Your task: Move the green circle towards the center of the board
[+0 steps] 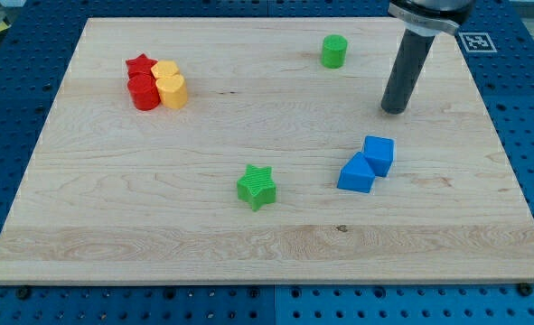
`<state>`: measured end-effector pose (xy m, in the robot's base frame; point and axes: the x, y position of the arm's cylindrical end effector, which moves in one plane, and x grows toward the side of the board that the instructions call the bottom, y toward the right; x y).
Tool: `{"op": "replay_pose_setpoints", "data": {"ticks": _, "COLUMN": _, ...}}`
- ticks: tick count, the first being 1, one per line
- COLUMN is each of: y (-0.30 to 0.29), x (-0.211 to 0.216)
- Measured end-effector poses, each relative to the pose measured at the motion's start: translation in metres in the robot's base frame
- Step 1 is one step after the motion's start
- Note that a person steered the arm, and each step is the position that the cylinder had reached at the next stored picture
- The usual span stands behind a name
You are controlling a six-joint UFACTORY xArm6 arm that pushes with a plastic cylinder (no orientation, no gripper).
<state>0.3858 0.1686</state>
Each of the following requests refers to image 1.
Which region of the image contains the robot arm flange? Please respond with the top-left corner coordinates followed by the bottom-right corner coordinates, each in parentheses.
top-left (388, 0), bottom-right (475, 36)

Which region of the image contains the wooden board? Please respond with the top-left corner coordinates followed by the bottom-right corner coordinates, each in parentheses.
top-left (0, 18), bottom-right (534, 286)

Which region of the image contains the green star block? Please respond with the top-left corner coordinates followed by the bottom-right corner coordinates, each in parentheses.
top-left (236, 164), bottom-right (276, 211)

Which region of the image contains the blue triangle block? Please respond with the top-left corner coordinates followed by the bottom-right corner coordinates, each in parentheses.
top-left (337, 152), bottom-right (376, 193)

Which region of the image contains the blue cube block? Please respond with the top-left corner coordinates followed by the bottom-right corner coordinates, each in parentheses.
top-left (362, 135), bottom-right (395, 177)

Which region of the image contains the yellow heart block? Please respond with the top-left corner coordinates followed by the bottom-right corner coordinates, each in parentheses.
top-left (155, 74), bottom-right (188, 109)

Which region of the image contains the green cylinder block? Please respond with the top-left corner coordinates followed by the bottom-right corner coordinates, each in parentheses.
top-left (321, 34), bottom-right (348, 69)

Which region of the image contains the red cylinder block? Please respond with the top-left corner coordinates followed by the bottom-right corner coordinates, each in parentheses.
top-left (126, 74), bottom-right (160, 111)

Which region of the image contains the yellow hexagon block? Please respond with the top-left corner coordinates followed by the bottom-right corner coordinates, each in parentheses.
top-left (150, 60), bottom-right (180, 79)

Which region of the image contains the red star block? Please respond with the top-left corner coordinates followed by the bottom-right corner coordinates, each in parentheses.
top-left (126, 53), bottom-right (157, 79)

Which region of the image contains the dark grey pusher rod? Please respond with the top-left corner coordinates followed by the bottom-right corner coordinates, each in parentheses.
top-left (380, 29), bottom-right (435, 115)

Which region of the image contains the white fiducial marker tag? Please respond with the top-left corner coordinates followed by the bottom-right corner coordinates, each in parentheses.
top-left (459, 32), bottom-right (497, 53)

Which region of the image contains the black bolt front left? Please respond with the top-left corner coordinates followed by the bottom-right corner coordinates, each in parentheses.
top-left (14, 286), bottom-right (32, 301)

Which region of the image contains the black bolt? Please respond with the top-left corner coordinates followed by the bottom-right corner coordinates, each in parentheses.
top-left (517, 283), bottom-right (533, 297)
top-left (14, 286), bottom-right (32, 301)

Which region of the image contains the black bolt front right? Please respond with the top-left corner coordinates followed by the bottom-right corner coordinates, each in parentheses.
top-left (517, 283), bottom-right (533, 297)

